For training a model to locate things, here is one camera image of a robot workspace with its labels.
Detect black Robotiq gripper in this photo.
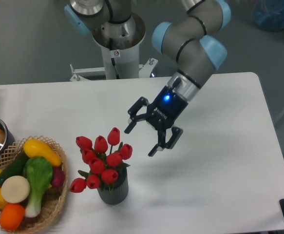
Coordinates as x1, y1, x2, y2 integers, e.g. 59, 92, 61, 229
124, 86, 188, 156

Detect red tulip bouquet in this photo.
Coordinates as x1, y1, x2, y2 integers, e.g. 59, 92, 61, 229
69, 127, 133, 193

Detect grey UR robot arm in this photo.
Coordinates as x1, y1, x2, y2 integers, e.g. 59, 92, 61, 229
64, 0, 231, 156

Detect dark grey ribbed vase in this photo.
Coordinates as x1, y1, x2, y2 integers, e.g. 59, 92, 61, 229
97, 168, 129, 205

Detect purple red onion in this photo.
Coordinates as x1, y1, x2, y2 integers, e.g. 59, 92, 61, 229
50, 167, 65, 188

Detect yellow squash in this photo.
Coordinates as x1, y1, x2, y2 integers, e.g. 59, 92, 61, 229
23, 139, 62, 167

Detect green bok choy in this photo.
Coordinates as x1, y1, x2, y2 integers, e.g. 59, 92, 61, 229
23, 156, 53, 218

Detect woven wicker basket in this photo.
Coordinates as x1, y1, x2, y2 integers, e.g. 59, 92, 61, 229
0, 136, 68, 234

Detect green cucumber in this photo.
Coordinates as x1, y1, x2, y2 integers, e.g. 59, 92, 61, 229
0, 151, 29, 186

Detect white round radish slice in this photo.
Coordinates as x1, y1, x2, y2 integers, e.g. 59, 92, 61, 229
1, 175, 30, 203

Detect blue plastic bag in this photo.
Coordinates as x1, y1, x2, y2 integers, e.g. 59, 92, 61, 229
251, 0, 284, 32

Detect orange fruit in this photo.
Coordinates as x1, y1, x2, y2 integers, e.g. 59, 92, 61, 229
0, 203, 25, 231

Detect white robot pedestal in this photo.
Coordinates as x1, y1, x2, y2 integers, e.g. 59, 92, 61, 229
92, 13, 146, 79

